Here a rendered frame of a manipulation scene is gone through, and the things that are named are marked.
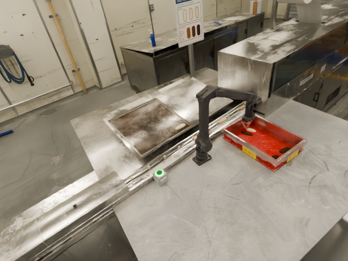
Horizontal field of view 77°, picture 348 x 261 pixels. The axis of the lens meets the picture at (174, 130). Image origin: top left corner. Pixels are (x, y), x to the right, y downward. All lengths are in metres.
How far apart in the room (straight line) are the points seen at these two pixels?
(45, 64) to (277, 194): 4.42
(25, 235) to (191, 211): 0.90
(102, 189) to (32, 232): 0.41
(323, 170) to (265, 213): 0.51
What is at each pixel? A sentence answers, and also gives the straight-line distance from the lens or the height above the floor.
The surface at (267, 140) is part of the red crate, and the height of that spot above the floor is 0.82.
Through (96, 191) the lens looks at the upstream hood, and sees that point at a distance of 1.47.
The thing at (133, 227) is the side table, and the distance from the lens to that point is 1.37.
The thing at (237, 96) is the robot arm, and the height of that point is 1.22.
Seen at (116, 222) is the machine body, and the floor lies 0.68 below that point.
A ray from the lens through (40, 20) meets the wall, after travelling 4.82.
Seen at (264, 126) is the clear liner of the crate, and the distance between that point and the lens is 1.86.
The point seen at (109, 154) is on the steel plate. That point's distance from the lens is 1.85.
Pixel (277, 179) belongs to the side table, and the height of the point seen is 0.82.
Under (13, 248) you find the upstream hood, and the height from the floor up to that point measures 0.92.
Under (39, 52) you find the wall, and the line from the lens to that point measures 4.86.
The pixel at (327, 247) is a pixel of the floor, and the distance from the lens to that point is 2.35.
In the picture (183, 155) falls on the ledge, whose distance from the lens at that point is 1.60.
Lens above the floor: 1.96
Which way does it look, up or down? 37 degrees down
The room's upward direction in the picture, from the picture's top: 9 degrees counter-clockwise
